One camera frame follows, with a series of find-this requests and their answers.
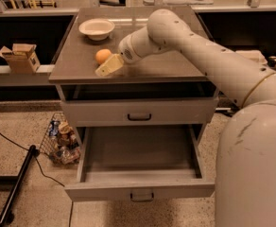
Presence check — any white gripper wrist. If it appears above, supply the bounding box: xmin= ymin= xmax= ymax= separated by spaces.
xmin=95 ymin=35 xmax=141 ymax=77

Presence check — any orange fruit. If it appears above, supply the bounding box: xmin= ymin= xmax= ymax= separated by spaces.
xmin=95 ymin=49 xmax=112 ymax=64

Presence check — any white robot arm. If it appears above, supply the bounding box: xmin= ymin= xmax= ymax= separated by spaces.
xmin=96 ymin=9 xmax=276 ymax=227

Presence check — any closed grey top drawer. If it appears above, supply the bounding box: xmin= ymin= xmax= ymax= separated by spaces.
xmin=61 ymin=98 xmax=217 ymax=127

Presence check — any grey drawer cabinet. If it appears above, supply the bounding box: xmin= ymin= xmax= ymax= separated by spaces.
xmin=49 ymin=7 xmax=217 ymax=138

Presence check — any open grey middle drawer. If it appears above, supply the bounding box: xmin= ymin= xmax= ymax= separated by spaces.
xmin=65 ymin=125 xmax=215 ymax=202

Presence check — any white paper bowl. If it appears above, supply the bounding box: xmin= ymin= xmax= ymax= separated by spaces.
xmin=78 ymin=19 xmax=115 ymax=41

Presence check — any brown cardboard box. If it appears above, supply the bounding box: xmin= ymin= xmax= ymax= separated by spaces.
xmin=0 ymin=44 xmax=41 ymax=74

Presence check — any black metal stand leg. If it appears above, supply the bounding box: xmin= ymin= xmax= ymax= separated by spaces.
xmin=0 ymin=145 xmax=39 ymax=227

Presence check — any white foam takeout container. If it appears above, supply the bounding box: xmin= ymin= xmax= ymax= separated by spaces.
xmin=236 ymin=50 xmax=267 ymax=64

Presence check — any yellow black tape measure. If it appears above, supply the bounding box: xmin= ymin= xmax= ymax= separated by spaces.
xmin=267 ymin=56 xmax=276 ymax=68

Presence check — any wire basket with snacks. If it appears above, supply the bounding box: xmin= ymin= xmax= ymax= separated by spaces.
xmin=40 ymin=113 xmax=80 ymax=165

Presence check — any black floor cable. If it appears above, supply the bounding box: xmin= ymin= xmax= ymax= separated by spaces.
xmin=0 ymin=116 xmax=75 ymax=227

